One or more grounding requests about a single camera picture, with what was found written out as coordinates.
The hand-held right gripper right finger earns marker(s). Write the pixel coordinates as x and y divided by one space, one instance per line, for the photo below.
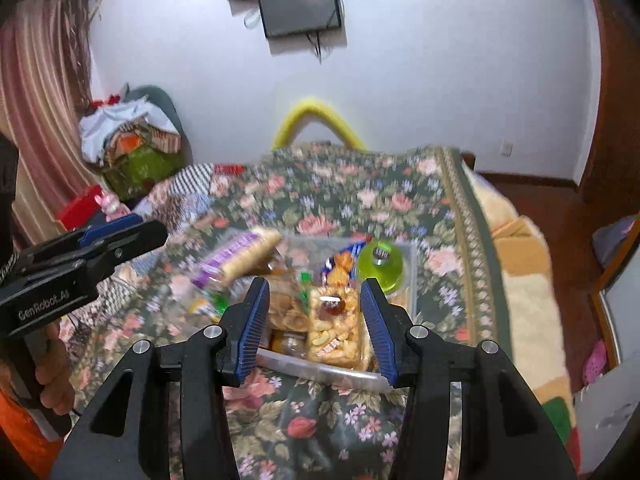
377 330

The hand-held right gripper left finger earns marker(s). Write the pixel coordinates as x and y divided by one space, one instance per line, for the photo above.
252 330

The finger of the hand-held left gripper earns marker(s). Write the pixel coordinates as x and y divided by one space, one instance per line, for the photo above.
125 247
100 235

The clear plastic storage box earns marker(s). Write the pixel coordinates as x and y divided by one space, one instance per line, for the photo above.
325 375

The blue cracker snack packet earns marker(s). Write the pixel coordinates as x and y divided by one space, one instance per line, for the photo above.
342 265

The person's left forearm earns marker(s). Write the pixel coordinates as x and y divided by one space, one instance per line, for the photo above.
25 440

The person's left hand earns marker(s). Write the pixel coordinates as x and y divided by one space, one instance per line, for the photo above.
57 380

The pink plush toy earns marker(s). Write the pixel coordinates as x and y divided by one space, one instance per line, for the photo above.
112 206

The red box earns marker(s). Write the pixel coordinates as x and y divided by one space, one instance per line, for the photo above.
80 207

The clear packet of brown crisps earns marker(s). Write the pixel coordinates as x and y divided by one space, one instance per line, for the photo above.
287 312

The clear packet of rice crackers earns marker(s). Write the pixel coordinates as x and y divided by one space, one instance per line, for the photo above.
332 340

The green drink bottle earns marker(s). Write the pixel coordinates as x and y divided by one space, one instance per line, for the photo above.
380 272

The purple snack packet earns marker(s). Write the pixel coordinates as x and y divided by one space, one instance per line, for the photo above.
240 255

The patchwork quilt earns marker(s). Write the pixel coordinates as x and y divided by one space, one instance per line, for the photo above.
190 185

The pile of clothes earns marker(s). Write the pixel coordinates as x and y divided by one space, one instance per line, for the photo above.
130 145

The dark floral blanket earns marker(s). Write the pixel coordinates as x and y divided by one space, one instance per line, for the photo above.
320 200

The beige fleece blanket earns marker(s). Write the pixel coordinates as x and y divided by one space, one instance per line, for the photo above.
525 300

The striped pink curtain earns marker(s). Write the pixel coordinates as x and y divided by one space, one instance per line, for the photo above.
45 85

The pink slipper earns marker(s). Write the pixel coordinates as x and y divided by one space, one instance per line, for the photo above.
594 362

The yellow foam tube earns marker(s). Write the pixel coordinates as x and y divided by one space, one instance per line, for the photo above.
310 105

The wooden framed mirror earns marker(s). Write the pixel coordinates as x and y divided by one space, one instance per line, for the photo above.
617 310

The white box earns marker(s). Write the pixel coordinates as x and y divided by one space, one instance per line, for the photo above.
607 420

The purple cloth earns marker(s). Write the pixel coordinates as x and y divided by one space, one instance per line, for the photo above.
615 240

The brown wooden door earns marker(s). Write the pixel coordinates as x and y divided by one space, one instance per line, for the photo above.
615 110

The white wall socket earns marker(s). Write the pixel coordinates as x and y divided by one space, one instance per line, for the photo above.
507 148

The small wall monitor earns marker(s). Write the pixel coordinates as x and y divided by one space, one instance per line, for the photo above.
300 7

